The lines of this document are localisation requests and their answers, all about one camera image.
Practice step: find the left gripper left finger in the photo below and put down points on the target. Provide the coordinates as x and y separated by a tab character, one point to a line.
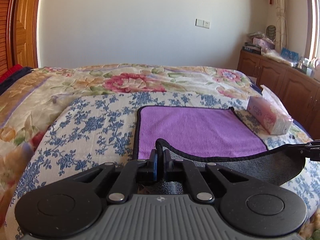
135	172

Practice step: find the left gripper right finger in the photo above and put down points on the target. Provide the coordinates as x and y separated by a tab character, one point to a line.
188	175

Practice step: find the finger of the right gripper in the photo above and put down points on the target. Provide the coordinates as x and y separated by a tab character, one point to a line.
309	150

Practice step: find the purple grey microfibre towel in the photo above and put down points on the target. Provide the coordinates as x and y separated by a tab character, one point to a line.
207	135

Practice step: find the pink floral tissue box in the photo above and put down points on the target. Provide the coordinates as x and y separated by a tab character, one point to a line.
270	112

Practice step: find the wooden sideboard cabinet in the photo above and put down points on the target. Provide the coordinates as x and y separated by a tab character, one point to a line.
298	92

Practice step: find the blue floral white cloth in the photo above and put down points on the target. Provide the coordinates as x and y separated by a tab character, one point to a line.
100	128

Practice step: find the colourful floral bed quilt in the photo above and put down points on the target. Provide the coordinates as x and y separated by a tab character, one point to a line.
30	105

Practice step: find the red and navy bedding edge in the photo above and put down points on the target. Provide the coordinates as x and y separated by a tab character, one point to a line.
12	75

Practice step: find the beige curtain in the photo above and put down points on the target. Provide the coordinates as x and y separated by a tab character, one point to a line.
280	8

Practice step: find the wooden door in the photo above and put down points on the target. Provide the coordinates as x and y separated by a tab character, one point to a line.
19	33

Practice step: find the white wall switch plate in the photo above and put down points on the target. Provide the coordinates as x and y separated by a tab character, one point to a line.
202	23

